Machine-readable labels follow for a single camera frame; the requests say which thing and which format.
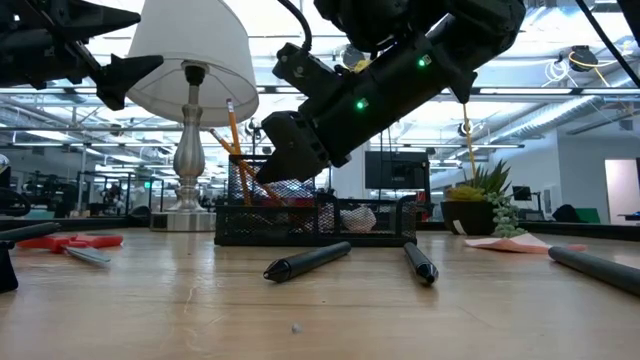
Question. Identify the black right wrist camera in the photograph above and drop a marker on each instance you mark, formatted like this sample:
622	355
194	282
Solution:
305	70

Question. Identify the black mesh desk organizer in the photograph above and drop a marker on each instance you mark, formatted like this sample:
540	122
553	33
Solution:
270	230

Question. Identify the green box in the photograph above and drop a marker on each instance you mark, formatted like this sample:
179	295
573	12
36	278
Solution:
589	216

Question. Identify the potted succulent plant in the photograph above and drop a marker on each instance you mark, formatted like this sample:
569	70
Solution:
467	217

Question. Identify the pink sticky note pad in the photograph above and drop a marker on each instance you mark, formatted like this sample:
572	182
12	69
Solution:
520	244

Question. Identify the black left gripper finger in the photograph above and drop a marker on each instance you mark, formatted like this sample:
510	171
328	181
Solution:
117	75
95	20

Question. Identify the black monitor screen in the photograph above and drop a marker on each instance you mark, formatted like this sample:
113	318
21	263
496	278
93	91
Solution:
395	170

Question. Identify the white shade silver table lamp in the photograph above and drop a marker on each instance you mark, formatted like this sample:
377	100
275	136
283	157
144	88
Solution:
190	50

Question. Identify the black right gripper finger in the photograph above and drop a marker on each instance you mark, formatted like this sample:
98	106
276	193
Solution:
295	150

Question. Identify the small grey debris speck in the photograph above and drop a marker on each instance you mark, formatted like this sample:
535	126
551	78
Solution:
296	328

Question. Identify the small black background monitor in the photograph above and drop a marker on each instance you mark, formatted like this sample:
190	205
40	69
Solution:
522	193

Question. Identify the black pen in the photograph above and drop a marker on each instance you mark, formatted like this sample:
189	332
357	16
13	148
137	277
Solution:
30	231
310	260
600	270
422	265

